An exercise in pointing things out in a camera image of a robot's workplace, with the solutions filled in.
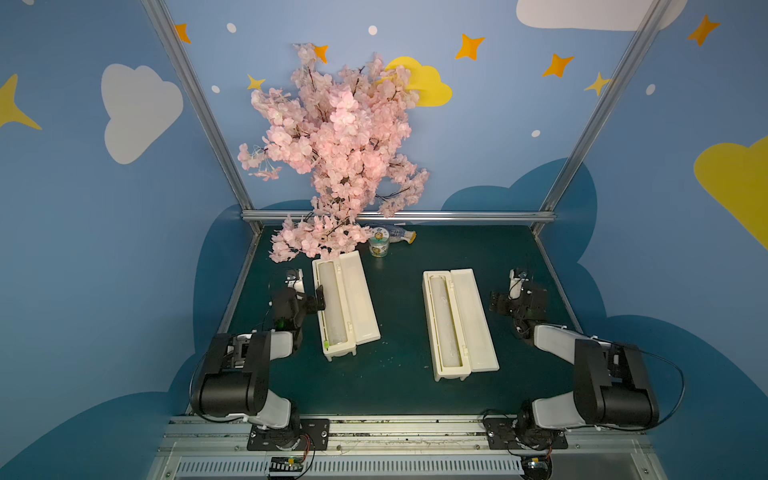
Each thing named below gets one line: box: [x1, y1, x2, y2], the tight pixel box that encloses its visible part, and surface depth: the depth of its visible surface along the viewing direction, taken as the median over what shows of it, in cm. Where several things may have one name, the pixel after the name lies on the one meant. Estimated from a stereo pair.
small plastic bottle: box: [388, 225, 417, 245], surface depth 121 cm
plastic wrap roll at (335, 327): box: [318, 261, 348, 346], surface depth 91 cm
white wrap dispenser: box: [422, 270, 472, 382], surface depth 88 cm
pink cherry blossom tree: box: [238, 44, 429, 263], surface depth 77 cm
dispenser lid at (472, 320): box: [450, 268, 500, 373], surface depth 89 cm
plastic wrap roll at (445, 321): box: [428, 274, 463, 369], surface depth 90 cm
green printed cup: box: [368, 226, 390, 258], surface depth 110 cm
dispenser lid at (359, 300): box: [339, 250, 381, 345], surface depth 93 cm
